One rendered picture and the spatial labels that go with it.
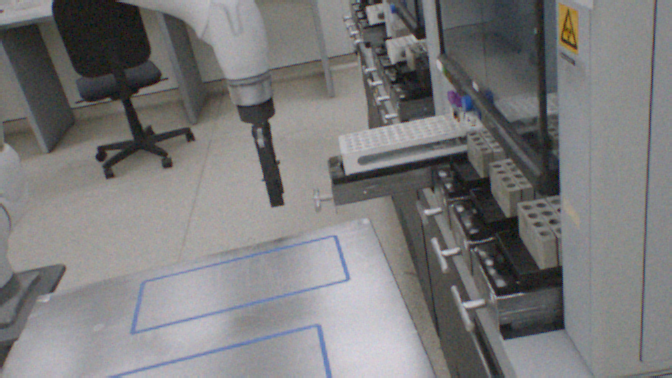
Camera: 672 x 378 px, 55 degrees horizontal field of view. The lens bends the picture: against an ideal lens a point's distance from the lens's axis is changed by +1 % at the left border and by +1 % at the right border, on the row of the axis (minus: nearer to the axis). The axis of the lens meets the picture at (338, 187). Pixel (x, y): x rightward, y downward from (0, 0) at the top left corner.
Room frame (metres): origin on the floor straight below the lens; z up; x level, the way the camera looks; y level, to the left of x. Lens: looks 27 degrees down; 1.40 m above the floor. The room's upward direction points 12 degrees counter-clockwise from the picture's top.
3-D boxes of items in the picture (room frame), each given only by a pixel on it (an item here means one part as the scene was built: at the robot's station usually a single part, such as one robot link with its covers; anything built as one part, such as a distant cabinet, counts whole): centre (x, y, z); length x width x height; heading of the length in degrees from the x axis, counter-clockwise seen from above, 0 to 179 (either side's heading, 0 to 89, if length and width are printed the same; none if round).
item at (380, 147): (1.26, -0.17, 0.83); 0.30 x 0.10 x 0.06; 89
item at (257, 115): (1.26, 0.13, 0.95); 0.08 x 0.07 x 0.09; 179
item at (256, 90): (1.26, 0.13, 1.03); 0.09 x 0.09 x 0.06
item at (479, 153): (1.10, -0.28, 0.85); 0.12 x 0.02 x 0.06; 0
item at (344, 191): (1.25, -0.31, 0.78); 0.73 x 0.14 x 0.09; 89
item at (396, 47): (1.96, -0.39, 0.83); 0.30 x 0.10 x 0.06; 89
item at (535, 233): (0.80, -0.28, 0.85); 0.12 x 0.02 x 0.06; 178
